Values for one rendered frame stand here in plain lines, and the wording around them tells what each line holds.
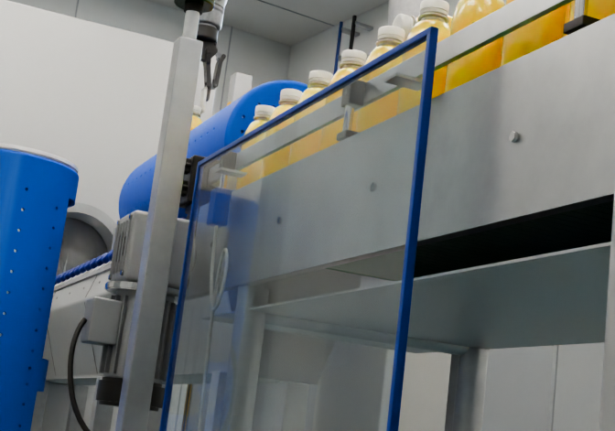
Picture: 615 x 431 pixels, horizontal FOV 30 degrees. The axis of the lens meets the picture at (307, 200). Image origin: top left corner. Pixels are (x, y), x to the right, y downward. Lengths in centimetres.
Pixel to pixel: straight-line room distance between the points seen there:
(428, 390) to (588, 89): 183
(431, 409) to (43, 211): 103
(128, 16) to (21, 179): 571
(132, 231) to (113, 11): 614
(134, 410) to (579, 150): 89
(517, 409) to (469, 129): 275
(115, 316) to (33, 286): 48
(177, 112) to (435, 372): 125
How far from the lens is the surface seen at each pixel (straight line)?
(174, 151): 175
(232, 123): 229
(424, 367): 278
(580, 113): 103
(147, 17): 812
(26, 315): 239
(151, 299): 171
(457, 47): 131
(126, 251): 194
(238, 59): 836
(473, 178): 116
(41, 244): 241
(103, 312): 194
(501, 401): 396
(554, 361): 381
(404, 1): 287
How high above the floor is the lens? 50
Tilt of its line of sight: 12 degrees up
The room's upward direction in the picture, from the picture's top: 7 degrees clockwise
